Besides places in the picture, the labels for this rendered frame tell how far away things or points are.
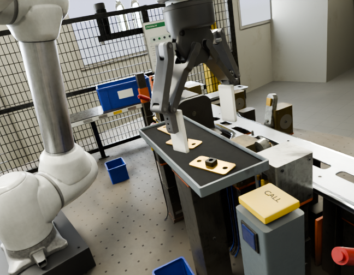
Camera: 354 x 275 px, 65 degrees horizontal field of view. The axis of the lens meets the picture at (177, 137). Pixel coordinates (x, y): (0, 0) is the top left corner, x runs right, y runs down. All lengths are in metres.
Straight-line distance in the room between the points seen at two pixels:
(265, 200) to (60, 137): 0.75
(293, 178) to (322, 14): 4.87
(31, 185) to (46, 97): 0.28
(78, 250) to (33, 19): 0.71
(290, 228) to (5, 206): 0.79
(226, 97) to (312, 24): 5.00
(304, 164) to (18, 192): 0.79
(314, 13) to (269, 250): 5.17
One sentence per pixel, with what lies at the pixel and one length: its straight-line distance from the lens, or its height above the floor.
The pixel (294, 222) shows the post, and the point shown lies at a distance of 0.42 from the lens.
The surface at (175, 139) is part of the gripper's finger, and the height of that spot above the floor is 1.24.
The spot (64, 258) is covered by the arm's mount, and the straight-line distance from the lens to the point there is 1.04.
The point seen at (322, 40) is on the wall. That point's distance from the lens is 5.44.
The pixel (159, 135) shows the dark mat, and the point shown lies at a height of 1.16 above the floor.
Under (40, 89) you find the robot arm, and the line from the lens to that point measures 0.95.
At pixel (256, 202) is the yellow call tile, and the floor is 1.16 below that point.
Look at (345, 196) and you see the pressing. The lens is 0.72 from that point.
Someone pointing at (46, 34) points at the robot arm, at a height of 1.45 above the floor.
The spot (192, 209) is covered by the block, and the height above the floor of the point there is 1.02.
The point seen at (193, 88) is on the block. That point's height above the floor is 1.05.
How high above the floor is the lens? 1.41
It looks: 22 degrees down
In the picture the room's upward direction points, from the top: 11 degrees counter-clockwise
